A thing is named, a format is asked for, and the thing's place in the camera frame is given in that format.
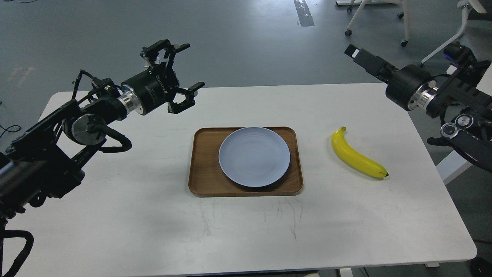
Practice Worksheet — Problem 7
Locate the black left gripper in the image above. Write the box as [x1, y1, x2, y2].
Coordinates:
[121, 39, 205, 116]

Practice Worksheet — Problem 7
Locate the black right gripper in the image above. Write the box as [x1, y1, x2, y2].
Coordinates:
[344, 44, 435, 112]

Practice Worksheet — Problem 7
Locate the yellow banana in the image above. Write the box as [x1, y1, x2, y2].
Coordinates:
[331, 126, 389, 179]

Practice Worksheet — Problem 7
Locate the light blue plate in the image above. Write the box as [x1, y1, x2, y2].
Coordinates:
[218, 127, 291, 188]

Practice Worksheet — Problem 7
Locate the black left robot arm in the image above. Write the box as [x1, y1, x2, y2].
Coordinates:
[0, 39, 204, 277]

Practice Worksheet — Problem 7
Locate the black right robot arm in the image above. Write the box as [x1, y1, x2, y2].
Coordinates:
[344, 42, 492, 171]

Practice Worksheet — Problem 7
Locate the white wheeled chair base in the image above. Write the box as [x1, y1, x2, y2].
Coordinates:
[334, 0, 411, 48]

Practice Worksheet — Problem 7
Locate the white office chair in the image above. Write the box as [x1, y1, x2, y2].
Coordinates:
[417, 0, 492, 71]

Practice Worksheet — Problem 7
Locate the brown wooden tray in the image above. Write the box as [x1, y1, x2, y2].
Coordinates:
[188, 127, 303, 197]

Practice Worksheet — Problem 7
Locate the white side table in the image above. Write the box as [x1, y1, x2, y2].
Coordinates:
[436, 65, 492, 185]

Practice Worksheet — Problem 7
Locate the black cable on floor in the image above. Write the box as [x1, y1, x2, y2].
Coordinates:
[0, 102, 21, 138]

